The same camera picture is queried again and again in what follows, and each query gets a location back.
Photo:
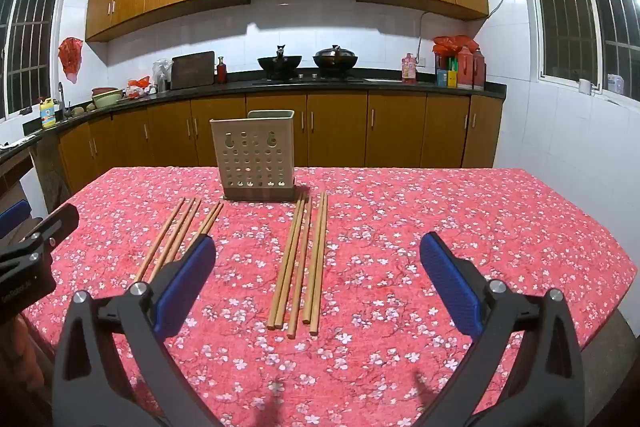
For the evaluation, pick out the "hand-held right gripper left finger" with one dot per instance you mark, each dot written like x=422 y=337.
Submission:
x=185 y=282

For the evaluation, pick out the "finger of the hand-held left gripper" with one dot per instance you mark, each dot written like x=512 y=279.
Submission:
x=12 y=216
x=57 y=222

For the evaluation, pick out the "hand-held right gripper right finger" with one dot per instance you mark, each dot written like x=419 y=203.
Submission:
x=450 y=287

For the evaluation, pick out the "wooden chopstick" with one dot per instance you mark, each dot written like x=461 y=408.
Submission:
x=313 y=257
x=159 y=239
x=184 y=231
x=210 y=221
x=298 y=269
x=172 y=237
x=287 y=264
x=320 y=262

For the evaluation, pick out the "beige perforated chopstick holder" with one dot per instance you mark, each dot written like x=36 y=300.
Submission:
x=250 y=157

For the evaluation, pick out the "red floral tablecloth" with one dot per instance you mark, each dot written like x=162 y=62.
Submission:
x=400 y=217

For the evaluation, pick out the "yellow detergent bottle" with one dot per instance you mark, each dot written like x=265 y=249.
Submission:
x=49 y=114

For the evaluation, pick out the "metal faucet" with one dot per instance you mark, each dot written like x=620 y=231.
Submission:
x=61 y=99

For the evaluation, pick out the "green basin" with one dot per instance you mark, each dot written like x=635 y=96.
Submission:
x=107 y=98

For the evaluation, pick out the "crumpled red plastic bag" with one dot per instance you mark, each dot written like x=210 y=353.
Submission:
x=139 y=83

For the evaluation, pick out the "wooden base cabinets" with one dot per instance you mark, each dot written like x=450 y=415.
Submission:
x=395 y=132

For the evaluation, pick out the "hanging red plastic bag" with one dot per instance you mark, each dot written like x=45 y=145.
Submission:
x=70 y=54

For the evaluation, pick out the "clear plastic bag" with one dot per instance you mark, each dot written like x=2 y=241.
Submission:
x=161 y=74

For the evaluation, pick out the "black kitchen countertop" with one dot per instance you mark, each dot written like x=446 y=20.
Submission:
x=225 y=88

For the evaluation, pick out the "dark wooden cutting board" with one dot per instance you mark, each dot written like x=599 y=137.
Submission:
x=192 y=69

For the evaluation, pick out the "blue box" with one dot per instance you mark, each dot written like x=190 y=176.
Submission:
x=442 y=78

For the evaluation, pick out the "yellow green box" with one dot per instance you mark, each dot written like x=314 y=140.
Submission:
x=452 y=77

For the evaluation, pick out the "red bottle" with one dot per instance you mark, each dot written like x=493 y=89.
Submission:
x=222 y=72

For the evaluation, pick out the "pink bottle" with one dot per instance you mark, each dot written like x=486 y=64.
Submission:
x=409 y=69

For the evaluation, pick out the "gas stove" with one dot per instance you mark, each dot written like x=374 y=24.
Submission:
x=310 y=80

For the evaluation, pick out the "black open wok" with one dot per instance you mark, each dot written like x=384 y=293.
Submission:
x=280 y=63

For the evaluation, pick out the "white cup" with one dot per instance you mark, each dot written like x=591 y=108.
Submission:
x=585 y=87

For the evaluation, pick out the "large red plastic bag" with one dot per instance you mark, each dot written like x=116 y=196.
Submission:
x=452 y=43

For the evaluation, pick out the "black wok with lid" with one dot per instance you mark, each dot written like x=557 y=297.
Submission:
x=335 y=59

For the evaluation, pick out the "clear plastic container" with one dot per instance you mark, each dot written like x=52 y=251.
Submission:
x=616 y=85

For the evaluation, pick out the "barred window with wide sill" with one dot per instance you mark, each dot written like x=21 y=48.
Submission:
x=565 y=7

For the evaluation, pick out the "barred window with narrow frame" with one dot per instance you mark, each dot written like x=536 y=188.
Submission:
x=30 y=32

